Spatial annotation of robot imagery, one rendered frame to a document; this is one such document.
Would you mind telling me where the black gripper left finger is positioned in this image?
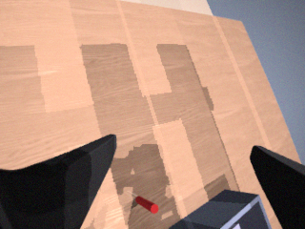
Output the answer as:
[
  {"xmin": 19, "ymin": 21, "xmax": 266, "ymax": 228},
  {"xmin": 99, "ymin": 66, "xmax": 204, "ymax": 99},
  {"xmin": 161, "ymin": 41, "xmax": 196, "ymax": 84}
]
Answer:
[{"xmin": 0, "ymin": 135, "xmax": 116, "ymax": 229}]

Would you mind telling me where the dark red peg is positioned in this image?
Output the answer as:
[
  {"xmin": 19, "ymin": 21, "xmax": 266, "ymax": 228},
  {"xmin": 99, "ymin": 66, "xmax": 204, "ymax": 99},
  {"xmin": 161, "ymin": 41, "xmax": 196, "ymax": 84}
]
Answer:
[{"xmin": 135, "ymin": 197, "xmax": 158, "ymax": 214}]

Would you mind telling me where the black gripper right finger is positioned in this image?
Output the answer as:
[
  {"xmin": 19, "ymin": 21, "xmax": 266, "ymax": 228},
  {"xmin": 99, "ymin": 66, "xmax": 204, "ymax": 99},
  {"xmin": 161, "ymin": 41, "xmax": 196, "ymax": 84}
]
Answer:
[{"xmin": 250, "ymin": 145, "xmax": 305, "ymax": 229}]

